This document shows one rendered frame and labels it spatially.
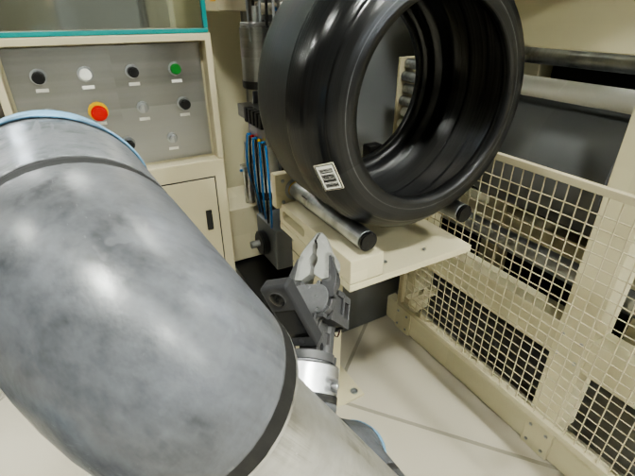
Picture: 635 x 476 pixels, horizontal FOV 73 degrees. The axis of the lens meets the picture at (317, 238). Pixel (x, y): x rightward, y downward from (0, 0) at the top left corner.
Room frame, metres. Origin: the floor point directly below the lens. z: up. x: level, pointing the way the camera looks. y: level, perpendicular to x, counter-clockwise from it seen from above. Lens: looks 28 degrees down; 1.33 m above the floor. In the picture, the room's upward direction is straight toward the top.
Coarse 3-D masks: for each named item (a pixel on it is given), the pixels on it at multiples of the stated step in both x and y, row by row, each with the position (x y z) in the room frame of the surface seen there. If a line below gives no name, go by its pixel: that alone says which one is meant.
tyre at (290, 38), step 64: (320, 0) 0.81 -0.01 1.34; (384, 0) 0.77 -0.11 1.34; (448, 0) 1.11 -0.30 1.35; (512, 0) 0.92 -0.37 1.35; (320, 64) 0.75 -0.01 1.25; (448, 64) 1.17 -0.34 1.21; (512, 64) 0.93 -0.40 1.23; (320, 128) 0.74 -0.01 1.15; (448, 128) 1.12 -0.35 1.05; (320, 192) 0.78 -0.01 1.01; (384, 192) 0.78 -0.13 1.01; (448, 192) 0.87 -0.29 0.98
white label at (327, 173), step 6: (330, 162) 0.74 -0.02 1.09; (318, 168) 0.75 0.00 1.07; (324, 168) 0.74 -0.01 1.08; (330, 168) 0.74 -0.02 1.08; (318, 174) 0.75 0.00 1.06; (324, 174) 0.75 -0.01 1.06; (330, 174) 0.74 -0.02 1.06; (336, 174) 0.74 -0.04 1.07; (324, 180) 0.75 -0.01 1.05; (330, 180) 0.75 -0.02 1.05; (336, 180) 0.75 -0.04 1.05; (324, 186) 0.76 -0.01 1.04; (330, 186) 0.75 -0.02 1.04; (336, 186) 0.75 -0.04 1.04; (342, 186) 0.75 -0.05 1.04
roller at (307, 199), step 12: (300, 192) 1.02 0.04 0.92; (312, 204) 0.96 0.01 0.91; (324, 204) 0.93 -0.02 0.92; (324, 216) 0.90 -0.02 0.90; (336, 216) 0.87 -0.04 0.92; (336, 228) 0.85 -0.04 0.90; (348, 228) 0.82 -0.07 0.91; (360, 228) 0.80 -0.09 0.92; (360, 240) 0.78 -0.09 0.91; (372, 240) 0.79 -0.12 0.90
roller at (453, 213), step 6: (450, 204) 0.94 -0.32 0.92; (456, 204) 0.93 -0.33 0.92; (462, 204) 0.93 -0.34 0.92; (444, 210) 0.95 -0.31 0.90; (450, 210) 0.93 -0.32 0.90; (456, 210) 0.92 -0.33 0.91; (462, 210) 0.91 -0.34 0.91; (468, 210) 0.92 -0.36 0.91; (450, 216) 0.94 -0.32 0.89; (456, 216) 0.91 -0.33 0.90; (462, 216) 0.91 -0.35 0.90; (468, 216) 0.92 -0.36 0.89
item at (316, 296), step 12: (300, 288) 0.56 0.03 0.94; (312, 288) 0.55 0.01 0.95; (324, 288) 0.54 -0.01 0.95; (312, 300) 0.53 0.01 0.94; (324, 300) 0.52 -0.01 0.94; (336, 300) 0.55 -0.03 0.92; (348, 300) 0.57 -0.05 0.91; (312, 312) 0.51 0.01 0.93; (324, 312) 0.51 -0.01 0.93; (336, 312) 0.53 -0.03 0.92; (348, 312) 0.56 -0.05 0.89; (324, 324) 0.52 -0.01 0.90; (336, 324) 0.52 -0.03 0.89; (348, 324) 0.54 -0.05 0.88; (324, 336) 0.51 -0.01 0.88; (336, 336) 0.53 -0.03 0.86; (300, 348) 0.47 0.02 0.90; (312, 348) 0.48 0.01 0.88; (324, 348) 0.50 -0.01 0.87; (324, 360) 0.46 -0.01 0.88
